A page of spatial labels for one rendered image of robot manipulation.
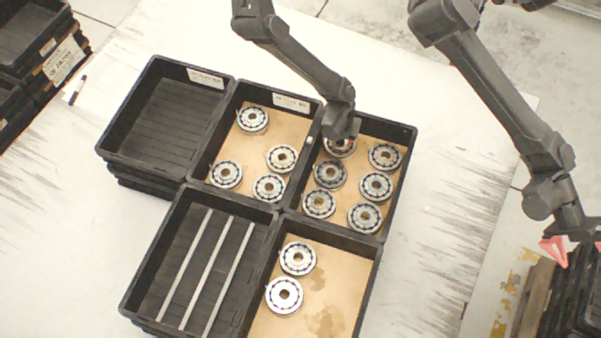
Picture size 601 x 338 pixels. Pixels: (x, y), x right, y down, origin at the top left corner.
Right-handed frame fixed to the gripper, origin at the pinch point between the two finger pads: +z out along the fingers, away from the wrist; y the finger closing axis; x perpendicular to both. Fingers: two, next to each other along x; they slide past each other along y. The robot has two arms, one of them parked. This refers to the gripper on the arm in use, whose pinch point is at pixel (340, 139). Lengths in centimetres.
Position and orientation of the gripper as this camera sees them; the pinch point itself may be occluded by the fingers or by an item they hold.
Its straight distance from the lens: 164.2
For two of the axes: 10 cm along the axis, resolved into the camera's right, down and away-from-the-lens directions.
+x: 2.4, -8.6, 4.5
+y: 9.7, 2.2, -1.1
